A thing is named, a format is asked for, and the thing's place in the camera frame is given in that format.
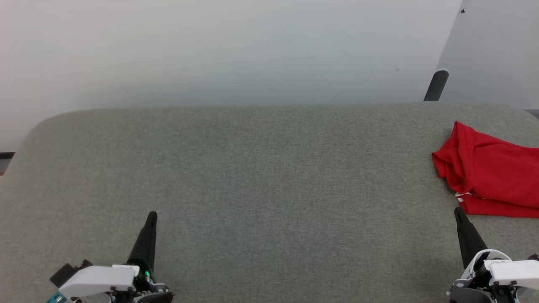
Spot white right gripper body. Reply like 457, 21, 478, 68
447, 249, 539, 303

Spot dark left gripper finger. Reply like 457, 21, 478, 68
128, 212, 157, 274

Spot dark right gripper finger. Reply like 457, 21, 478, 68
454, 207, 488, 270

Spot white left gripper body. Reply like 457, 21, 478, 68
59, 264, 173, 303

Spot red white basketball jersey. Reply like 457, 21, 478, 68
432, 121, 539, 218

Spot black pole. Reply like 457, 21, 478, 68
423, 70, 449, 101

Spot light grey partition panel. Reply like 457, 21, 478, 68
437, 0, 539, 111

